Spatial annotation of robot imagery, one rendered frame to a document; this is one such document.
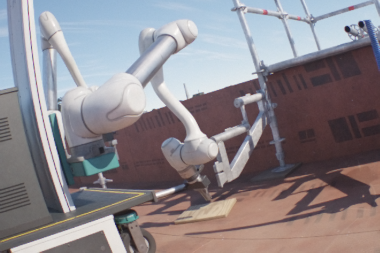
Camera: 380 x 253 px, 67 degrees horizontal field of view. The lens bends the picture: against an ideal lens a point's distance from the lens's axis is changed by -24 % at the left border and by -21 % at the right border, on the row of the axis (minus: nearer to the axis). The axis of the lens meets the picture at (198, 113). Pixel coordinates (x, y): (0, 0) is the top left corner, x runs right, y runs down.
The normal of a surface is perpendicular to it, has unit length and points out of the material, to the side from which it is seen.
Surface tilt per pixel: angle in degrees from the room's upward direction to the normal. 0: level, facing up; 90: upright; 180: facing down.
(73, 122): 90
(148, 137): 90
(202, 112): 90
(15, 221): 90
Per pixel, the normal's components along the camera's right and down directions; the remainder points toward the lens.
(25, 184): 0.67, -0.18
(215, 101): -0.65, 0.18
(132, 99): 0.81, -0.17
